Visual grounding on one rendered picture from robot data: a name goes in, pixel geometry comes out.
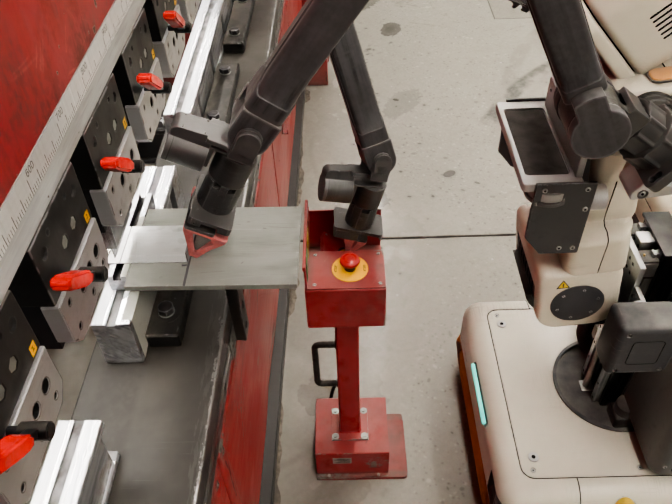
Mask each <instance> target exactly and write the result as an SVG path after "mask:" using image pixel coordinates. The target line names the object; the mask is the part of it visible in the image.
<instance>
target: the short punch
mask: <svg viewBox="0 0 672 504"><path fill-rule="evenodd" d="M131 207H132V203H131V205H130V208H129V211H128V214H127V217H126V220H125V223H124V225H123V226H108V228H107V230H106V233H101V234H102V237H103V240H104V242H105V245H106V247H107V249H111V250H112V253H113V255H114V258H116V256H117V253H118V250H119V247H120V244H121V241H122V238H123V235H124V232H125V229H126V226H127V223H128V220H129V217H130V210H131Z"/></svg>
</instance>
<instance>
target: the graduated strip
mask: <svg viewBox="0 0 672 504"><path fill-rule="evenodd" d="M132 1H133V0H116V2H115V3H114V5H113V7H112V9H111V11H110V12H109V14H108V16H107V18H106V20H105V22H104V23H103V25H102V27H101V29H100V31H99V33H98V34H97V36H96V38H95V40H94V42H93V43H92V45H91V47H90V49H89V51H88V53H87V54H86V56H85V58H84V60H83V62H82V63H81V65H80V67H79V69H78V71H77V73H76V74H75V76H74V78H73V80H72V82H71V84H70V85H69V87H68V89H67V91H66V93H65V94H64V96H63V98H62V100H61V102H60V104H59V105H58V107H57V109H56V111H55V113H54V115H53V116H52V118H51V120H50V122H49V124H48V125H47V127H46V129H45V131H44V133H43V135H42V136H41V138H40V140H39V142H38V144H37V146H36V147H35V149H34V151H33V153H32V155H31V156H30V158H29V160H28V162H27V164H26V166H25V167H24V169H23V171H22V173H21V175H20V176H19V178H18V180H17V182H16V184H15V186H14V187H13V189H12V191H11V193H10V195H9V197H8V198H7V200H6V202H5V204H4V206H3V207H2V209H1V211H0V261H1V259H2V257H3V255H4V253H5V251H6V249H7V247H8V245H9V243H10V241H11V239H12V238H13V236H14V234H15V232H16V230H17V228H18V226H19V224H20V222H21V220H22V218H23V216H24V214H25V212H26V210H27V208H28V206H29V204H30V202H31V200H32V198H33V196H34V194H35V192H36V190H37V188H38V186H39V184H40V182H41V180H42V178H43V177H44V175H45V173H46V171H47V169H48V167H49V165H50V163H51V161H52V159H53V157H54V155H55V153H56V151H57V149H58V147H59V145H60V143H61V141H62V139H63V137H64V135H65V133H66V131H67V129H68V127H69V125H70V123H71V121H72V119H73V117H74V116H75V114H76V112H77V110H78V108H79V106H80V104H81V102H82V100H83V98H84V96H85V94H86V92H87V90H88V88H89V86H90V84H91V82H92V80H93V78H94V76H95V74H96V72H97V70H98V68H99V66H100V64H101V62H102V60H103V58H104V56H105V55H106V53H107V51H108V49H109V47H110V45H111V43H112V41H113V39H114V37H115V35H116V33H117V31H118V29H119V27H120V25H121V23H122V21H123V19H124V17H125V15H126V13H127V11H128V9H129V7H130V5H131V3H132Z"/></svg>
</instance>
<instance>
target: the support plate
mask: <svg viewBox="0 0 672 504"><path fill-rule="evenodd" d="M187 211H188V208H179V209H148V212H147V215H146V218H145V222H144V225H143V226H183V225H184V221H185V219H186V215H187ZM301 225H302V206H296V207H237V208H236V212H235V217H234V222H233V228H232V231H231V233H230V235H229V236H228V240H227V243H226V244H225V245H223V246H220V247H218V248H215V249H212V250H210V251H208V252H206V253H205V254H203V255H201V256H200V257H198V258H195V257H191V262H190V266H189V270H188V275H187V279H186V284H185V286H182V285H183V281H184V277H185V272H186V268H187V266H182V264H188V263H131V266H130V269H129V272H128V276H127V279H126V282H125V285H124V288H125V291H157V290H230V289H297V284H298V269H299V255H300V240H301ZM209 241H211V240H209V239H208V238H205V237H202V236H199V235H196V240H195V244H194V248H195V250H198V249H200V248H201V247H202V246H204V245H205V244H207V243H208V242H209Z"/></svg>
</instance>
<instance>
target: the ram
mask: <svg viewBox="0 0 672 504"><path fill-rule="evenodd" d="M145 1H146V0H133V1H132V3H131V5H130V7H129V9H128V11H127V13H126V15H125V17H124V19H123V21H122V23H121V25H120V27H119V29H118V31H117V33H116V35H115V37H114V39H113V41H112V43H111V45H110V47H109V49H108V51H107V53H106V55H105V56H104V58H103V60H102V62H101V64H100V66H99V68H98V70H97V72H96V74H95V76H94V78H93V80H92V82H91V84H90V86H89V88H88V90H87V92H86V94H85V96H84V98H83V100H82V102H81V104H80V106H79V108H78V110H77V112H76V114H75V116H74V117H73V119H72V121H71V123H70V125H69V127H68V129H67V131H66V133H65V135H64V137H63V139H62V141H61V143H60V145H59V147H58V149H57V151H56V153H55V155H54V157H53V159H52V161H51V163H50V165H49V167H48V169H47V171H46V173H45V175H44V177H43V178H42V180H41V182H40V184H39V186H38V188H37V190H36V192H35V194H34V196H33V198H32V200H31V202H30V204H29V206H28V208H27V210H26V212H25V214H24V216H23V218H22V220H21V222H20V224H19V226H18V228H17V230H16V232H15V234H14V236H13V238H12V239H11V241H10V243H9V245H8V247H7V249H6V251H5V253H4V255H3V257H2V259H1V261H0V305H1V303H2V301H3V299H4V296H5V294H6V292H7V290H8V288H9V286H10V284H11V282H12V280H13V278H14V276H15V273H16V271H17V269H18V267H19V265H20V263H21V261H22V259H23V257H24V255H25V252H26V250H27V248H28V246H29V244H30V242H31V240H32V238H33V236H34V234H35V232H36V229H37V227H38V225H39V223H40V221H41V219H42V217H43V215H44V213H45V211H46V208H47V206H48V204H49V202H50V200H51V198H52V196H53V194H54V192H55V190H56V188H57V185H58V183H59V181H60V179H61V177H62V175H63V173H64V171H65V169H66V167H67V165H68V162H69V160H70V158H71V156H72V154H73V152H74V150H75V148H76V146H77V144H78V141H79V139H80V137H81V135H82V133H83V131H84V129H85V127H86V125H87V123H88V121H89V118H90V116H91V114H92V112H93V110H94V108H95V106H96V104H97V102H98V100H99V97H100V95H101V93H102V91H103V89H104V87H105V85H106V83H107V81H108V79H109V77H110V74H111V72H112V70H113V68H114V66H115V64H116V62H117V60H118V58H119V56H120V53H121V51H122V49H123V47H124V45H125V43H126V41H127V39H128V37H129V35H130V33H131V30H132V28H133V26H134V24H135V22H136V20H137V18H138V16H139V14H140V12H141V10H142V7H143V5H144V3H145ZM115 2H116V0H0V211H1V209H2V207H3V206H4V204H5V202H6V200H7V198H8V197H9V195H10V193H11V191H12V189H13V187H14V186H15V184H16V182H17V180H18V178H19V176H20V175H21V173H22V171H23V169H24V167H25V166H26V164H27V162H28V160H29V158H30V156H31V155H32V153H33V151H34V149H35V147H36V146H37V144H38V142H39V140H40V138H41V136H42V135H43V133H44V131H45V129H46V127H47V125H48V124H49V122H50V120H51V118H52V116H53V115H54V113H55V111H56V109H57V107H58V105H59V104H60V102H61V100H62V98H63V96H64V94H65V93H66V91H67V89H68V87H69V85H70V84H71V82H72V80H73V78H74V76H75V74H76V73H77V71H78V69H79V67H80V65H81V63H82V62H83V60H84V58H85V56H86V54H87V53H88V51H89V49H90V47H91V45H92V43H93V42H94V40H95V38H96V36H97V34H98V33H99V31H100V29H101V27H102V25H103V23H104V22H105V20H106V18H107V16H108V14H109V12H110V11H111V9H112V7H113V5H114V3H115Z"/></svg>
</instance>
